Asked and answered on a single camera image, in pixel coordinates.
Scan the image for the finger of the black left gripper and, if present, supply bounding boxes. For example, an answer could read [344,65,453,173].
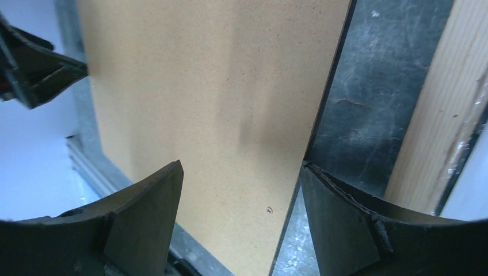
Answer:
[1,16,88,109]

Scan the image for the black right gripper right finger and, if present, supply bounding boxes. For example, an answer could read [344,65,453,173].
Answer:
[299,162,487,275]

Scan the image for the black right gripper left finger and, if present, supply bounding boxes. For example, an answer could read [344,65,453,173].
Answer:
[1,160,184,275]

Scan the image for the brown wooden picture frame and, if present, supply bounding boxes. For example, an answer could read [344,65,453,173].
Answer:
[384,1,487,215]

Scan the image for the brown fibreboard backing board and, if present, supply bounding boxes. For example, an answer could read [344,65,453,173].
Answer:
[78,1,351,275]

